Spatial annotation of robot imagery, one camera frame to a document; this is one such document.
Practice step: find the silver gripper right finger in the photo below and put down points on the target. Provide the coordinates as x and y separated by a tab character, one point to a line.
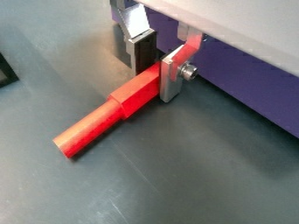
176	68

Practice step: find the red peg object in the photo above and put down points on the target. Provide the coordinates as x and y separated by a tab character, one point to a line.
123	102

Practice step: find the black angled bracket holder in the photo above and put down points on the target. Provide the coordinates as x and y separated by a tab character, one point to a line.
7	73

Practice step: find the purple base board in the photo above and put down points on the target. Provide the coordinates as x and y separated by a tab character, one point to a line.
266	88

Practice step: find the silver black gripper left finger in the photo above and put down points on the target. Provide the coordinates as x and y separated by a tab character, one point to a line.
128	13

